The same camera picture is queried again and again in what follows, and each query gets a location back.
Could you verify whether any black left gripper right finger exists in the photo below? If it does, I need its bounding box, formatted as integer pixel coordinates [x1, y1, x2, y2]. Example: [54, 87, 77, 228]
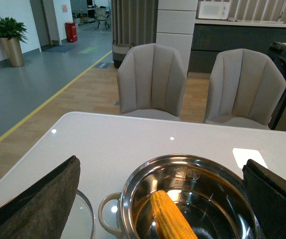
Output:
[242, 159, 286, 239]

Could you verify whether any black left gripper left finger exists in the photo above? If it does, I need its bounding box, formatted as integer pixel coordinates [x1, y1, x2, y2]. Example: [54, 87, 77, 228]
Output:
[0, 156, 81, 239]

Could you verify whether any glass pot lid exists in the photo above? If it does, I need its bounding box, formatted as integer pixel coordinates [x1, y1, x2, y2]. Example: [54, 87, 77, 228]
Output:
[0, 190, 95, 239]

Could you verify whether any yellow corn cob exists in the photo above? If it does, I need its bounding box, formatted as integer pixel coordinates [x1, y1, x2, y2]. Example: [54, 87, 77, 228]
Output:
[150, 190, 198, 239]

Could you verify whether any white electric cooking pot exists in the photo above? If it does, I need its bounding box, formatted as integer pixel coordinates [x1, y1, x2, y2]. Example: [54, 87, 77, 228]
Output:
[98, 154, 264, 239]

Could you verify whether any right beige chair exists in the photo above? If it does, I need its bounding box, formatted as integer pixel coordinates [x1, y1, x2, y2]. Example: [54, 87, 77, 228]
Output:
[204, 48, 286, 130]

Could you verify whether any beige chair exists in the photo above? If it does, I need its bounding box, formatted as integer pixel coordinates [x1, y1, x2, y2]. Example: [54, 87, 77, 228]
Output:
[204, 48, 286, 130]
[117, 43, 187, 121]

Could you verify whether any left beige chair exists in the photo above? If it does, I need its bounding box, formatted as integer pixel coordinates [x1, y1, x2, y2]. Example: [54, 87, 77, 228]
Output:
[117, 43, 187, 121]

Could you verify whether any woven laundry basket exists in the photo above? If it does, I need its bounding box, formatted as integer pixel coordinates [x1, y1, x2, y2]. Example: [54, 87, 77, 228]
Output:
[112, 40, 134, 68]

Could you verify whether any dark kitchen counter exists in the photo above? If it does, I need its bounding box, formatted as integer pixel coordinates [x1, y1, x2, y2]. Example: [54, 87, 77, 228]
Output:
[188, 21, 286, 73]

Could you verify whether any green potted plant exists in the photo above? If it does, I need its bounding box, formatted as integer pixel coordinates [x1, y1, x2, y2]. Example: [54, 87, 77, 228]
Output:
[0, 17, 27, 67]

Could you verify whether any red bin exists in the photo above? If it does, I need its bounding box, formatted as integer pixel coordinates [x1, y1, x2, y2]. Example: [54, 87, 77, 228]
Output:
[65, 22, 78, 42]

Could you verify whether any white microwave oven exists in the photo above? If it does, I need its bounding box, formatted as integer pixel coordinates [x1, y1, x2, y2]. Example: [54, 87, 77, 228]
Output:
[197, 1, 231, 20]

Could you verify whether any office swivel chair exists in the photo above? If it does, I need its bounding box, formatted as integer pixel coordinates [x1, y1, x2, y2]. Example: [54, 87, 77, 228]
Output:
[95, 8, 109, 29]

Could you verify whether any white pillar cabinet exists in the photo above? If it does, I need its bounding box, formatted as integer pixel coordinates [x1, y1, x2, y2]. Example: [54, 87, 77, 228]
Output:
[156, 0, 198, 72]

